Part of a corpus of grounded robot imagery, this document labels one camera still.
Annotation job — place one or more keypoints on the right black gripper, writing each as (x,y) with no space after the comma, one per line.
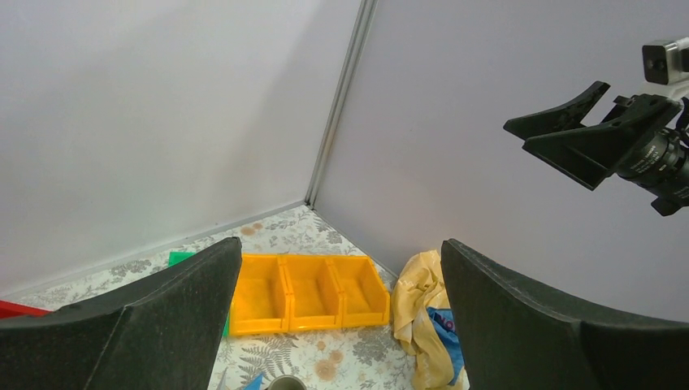
(633,141)

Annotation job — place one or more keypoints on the yellow cloth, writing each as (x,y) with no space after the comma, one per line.
(420,287)

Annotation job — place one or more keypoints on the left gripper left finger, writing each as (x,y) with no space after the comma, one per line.
(159,332)

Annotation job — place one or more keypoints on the yellow bin with cups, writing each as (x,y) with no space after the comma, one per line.
(260,302)

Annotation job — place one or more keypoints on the green plastic bin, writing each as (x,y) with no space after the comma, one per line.
(176,257)

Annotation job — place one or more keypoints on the right aluminium frame post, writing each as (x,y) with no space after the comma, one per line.
(357,42)

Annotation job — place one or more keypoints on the grey metal cup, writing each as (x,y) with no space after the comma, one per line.
(286,382)

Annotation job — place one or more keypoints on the blue toothpaste tube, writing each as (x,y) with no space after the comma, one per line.
(255,383)

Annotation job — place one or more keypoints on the red plastic bin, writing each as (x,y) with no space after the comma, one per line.
(11,310)

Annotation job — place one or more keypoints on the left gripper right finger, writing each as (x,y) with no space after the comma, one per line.
(518,333)

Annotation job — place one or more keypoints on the yellow bin with toothpaste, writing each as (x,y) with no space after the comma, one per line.
(316,303)

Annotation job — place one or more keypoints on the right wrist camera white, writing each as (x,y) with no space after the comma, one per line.
(665,68)

